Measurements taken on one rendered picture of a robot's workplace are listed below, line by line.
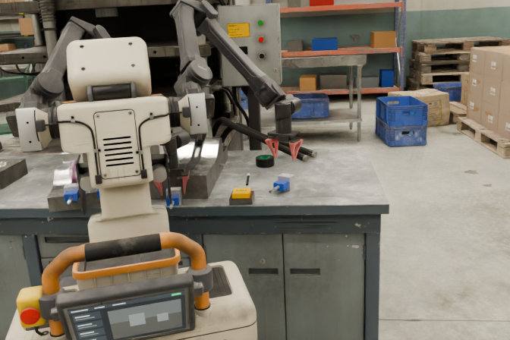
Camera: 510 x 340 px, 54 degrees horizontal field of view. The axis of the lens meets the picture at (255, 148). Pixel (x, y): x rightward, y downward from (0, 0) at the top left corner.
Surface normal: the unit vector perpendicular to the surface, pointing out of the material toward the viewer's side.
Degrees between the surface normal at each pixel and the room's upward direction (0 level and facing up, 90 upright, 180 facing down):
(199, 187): 90
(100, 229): 82
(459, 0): 90
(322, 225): 90
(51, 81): 50
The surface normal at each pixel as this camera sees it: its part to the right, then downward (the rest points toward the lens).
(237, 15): -0.09, 0.27
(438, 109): 0.32, 0.20
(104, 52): 0.14, -0.47
